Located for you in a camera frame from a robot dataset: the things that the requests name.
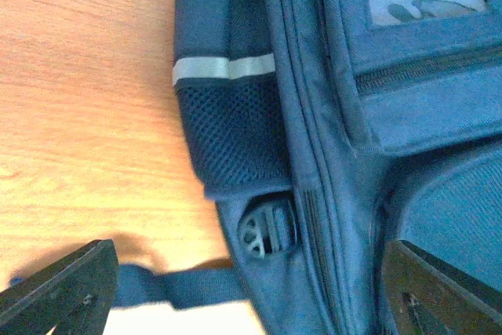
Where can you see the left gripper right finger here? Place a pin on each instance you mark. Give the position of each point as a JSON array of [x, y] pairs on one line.
[[429, 296]]

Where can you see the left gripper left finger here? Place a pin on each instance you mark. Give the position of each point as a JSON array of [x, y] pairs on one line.
[[71, 296]]

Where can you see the navy blue student backpack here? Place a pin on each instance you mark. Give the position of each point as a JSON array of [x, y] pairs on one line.
[[259, 150]]

